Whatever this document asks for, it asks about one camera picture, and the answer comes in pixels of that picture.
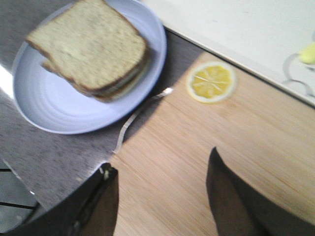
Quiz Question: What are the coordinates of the light blue round plate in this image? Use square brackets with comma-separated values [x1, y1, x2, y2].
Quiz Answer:
[12, 0, 167, 134]

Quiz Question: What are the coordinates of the metal cutting board handle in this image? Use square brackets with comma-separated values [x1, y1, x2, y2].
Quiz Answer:
[113, 87, 174, 154]

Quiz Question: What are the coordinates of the white rectangular tray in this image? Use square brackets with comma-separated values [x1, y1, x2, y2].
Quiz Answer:
[145, 0, 315, 104]

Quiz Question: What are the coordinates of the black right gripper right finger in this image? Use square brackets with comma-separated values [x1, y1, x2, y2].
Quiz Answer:
[206, 148, 315, 236]

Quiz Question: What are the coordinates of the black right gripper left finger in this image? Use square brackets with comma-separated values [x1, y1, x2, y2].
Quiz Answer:
[4, 163, 119, 236]

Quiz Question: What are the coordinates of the bread slice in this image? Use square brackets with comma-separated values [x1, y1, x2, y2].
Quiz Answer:
[26, 0, 148, 93]
[41, 55, 151, 103]

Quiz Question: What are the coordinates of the wooden cutting board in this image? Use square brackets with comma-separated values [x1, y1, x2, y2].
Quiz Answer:
[112, 53, 315, 236]

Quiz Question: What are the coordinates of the lemon slice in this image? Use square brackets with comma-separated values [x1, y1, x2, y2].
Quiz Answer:
[186, 61, 238, 104]

